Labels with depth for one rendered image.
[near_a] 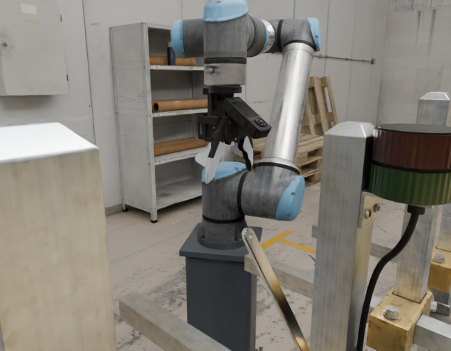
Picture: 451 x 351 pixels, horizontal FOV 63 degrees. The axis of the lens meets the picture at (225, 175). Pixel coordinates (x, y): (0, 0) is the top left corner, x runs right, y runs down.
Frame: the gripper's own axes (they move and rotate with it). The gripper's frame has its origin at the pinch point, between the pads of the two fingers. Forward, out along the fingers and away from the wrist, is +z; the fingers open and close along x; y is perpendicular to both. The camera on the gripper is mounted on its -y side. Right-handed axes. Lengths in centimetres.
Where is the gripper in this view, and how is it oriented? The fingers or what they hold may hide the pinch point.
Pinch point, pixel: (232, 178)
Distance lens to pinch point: 83.3
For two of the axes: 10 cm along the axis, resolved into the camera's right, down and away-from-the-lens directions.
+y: -7.5, -1.7, 6.4
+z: 0.0, 9.7, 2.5
